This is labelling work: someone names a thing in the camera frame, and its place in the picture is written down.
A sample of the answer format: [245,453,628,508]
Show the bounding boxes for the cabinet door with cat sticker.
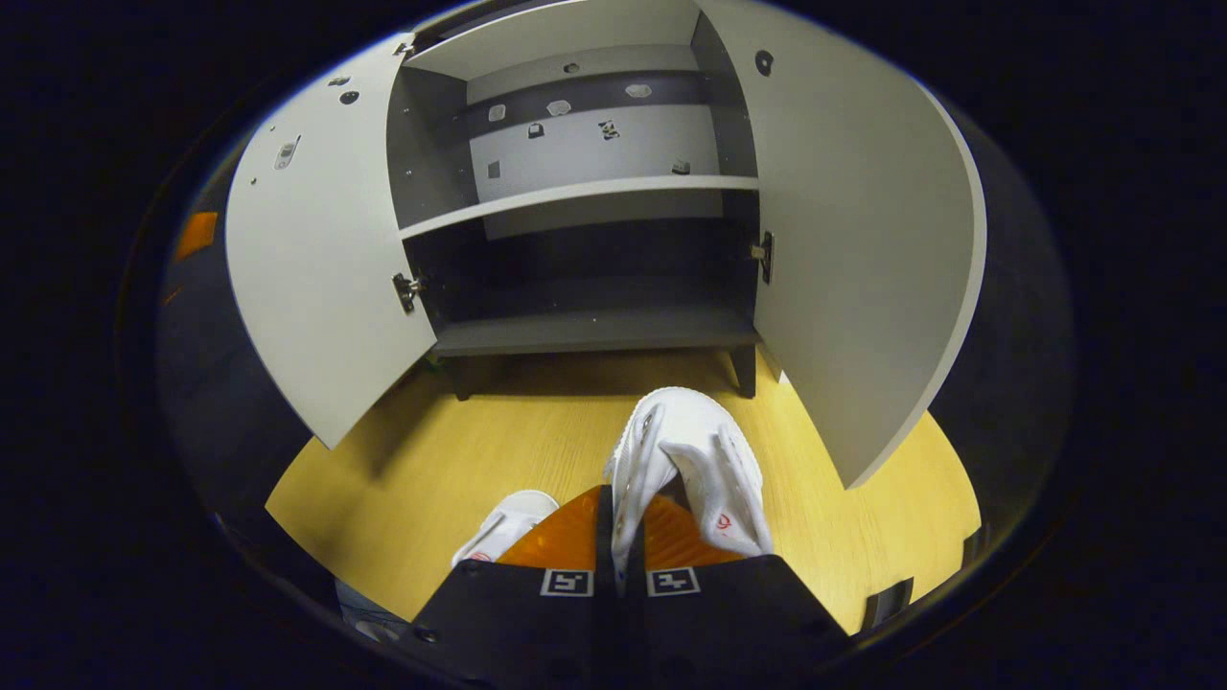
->
[695,0,988,490]

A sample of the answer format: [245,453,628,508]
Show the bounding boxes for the cabinet door with camera sticker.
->
[223,34,439,449]

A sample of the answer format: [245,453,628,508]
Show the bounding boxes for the white shoe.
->
[604,386,776,590]
[451,490,561,568]

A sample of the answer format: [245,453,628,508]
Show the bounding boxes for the black backdrop cloth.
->
[920,86,1075,576]
[158,172,336,595]

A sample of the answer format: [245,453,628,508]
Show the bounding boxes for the white and grey shoe cabinet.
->
[386,0,773,402]

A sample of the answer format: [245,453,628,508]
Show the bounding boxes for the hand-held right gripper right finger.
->
[618,494,854,690]

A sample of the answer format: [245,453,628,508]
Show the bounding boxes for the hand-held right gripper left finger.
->
[407,484,616,690]

